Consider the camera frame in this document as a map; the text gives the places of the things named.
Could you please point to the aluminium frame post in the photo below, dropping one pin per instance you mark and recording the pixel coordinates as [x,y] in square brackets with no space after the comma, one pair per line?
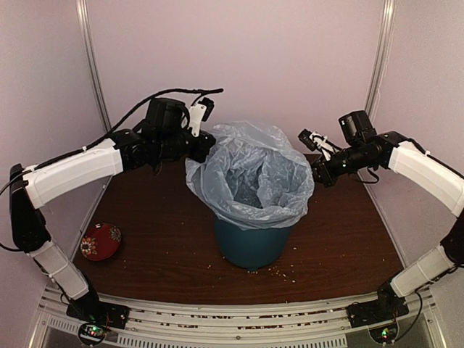
[85,28]
[382,55]

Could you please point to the teal plastic trash bin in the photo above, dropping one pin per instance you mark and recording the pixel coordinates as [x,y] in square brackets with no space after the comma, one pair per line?
[250,249]

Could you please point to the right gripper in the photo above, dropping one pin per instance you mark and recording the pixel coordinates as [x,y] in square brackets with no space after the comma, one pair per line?
[326,175]

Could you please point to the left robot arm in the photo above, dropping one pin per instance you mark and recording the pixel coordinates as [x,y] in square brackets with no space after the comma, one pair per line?
[169,132]

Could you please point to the right aluminium frame post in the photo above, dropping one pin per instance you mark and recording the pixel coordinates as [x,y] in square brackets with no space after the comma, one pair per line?
[382,55]

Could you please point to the left aluminium frame post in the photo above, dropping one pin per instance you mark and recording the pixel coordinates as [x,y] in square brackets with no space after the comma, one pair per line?
[85,28]

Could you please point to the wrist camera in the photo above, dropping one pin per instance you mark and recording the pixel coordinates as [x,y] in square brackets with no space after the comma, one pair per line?
[316,142]
[199,112]

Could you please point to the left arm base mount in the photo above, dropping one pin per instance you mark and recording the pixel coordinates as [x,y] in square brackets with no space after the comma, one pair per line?
[97,327]

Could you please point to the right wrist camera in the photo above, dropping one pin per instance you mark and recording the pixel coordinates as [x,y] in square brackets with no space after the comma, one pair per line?
[316,142]

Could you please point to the translucent blue plastic trash bag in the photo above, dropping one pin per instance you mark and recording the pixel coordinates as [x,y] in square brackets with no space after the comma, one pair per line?
[253,177]

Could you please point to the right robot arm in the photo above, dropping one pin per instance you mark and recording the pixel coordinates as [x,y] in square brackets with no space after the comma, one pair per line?
[405,157]

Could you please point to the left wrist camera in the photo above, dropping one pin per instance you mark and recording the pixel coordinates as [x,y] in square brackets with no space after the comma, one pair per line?
[199,112]

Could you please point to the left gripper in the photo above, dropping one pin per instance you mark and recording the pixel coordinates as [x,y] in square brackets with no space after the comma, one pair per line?
[206,140]

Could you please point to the red floral bowl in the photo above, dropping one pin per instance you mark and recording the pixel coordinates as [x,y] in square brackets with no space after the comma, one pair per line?
[100,242]

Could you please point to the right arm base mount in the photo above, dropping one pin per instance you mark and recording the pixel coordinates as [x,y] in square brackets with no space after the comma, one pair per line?
[369,315]

